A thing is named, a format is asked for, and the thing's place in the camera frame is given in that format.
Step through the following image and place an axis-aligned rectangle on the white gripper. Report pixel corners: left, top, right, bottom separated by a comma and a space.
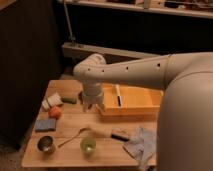
82, 81, 105, 112

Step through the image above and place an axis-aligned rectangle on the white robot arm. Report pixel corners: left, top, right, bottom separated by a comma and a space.
74, 52, 213, 171

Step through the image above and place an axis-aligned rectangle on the yellow plastic tray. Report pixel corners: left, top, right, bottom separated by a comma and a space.
101, 84, 163, 116

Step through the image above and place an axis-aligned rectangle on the dark grape bunch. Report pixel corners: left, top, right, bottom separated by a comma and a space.
78, 92, 83, 104

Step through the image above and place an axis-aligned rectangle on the white dish brush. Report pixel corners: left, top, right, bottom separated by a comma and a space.
115, 84, 122, 107

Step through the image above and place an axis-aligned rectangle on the wooden spoon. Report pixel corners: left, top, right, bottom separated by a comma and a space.
57, 127, 92, 148

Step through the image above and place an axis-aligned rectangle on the orange fruit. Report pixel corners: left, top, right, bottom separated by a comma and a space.
48, 106, 62, 119

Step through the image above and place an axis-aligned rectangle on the grey metal beam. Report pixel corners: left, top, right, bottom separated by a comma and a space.
61, 42, 161, 63

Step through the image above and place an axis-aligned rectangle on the green plastic cup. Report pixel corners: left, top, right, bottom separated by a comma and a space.
80, 137, 96, 155

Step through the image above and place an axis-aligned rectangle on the metal pole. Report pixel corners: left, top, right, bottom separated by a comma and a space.
63, 0, 76, 45

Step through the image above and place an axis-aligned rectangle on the blue sponge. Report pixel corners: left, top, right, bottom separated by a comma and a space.
35, 118, 56, 132

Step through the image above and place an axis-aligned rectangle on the metal cup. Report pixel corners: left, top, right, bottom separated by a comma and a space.
37, 136, 55, 154

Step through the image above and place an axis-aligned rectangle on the grey cloth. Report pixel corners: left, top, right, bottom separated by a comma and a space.
123, 126, 156, 171

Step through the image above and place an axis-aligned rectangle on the black handled brush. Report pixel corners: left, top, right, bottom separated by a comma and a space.
89, 125, 130, 142

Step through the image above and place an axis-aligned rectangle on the wall shelf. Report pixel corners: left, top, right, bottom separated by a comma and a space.
56, 0, 213, 19

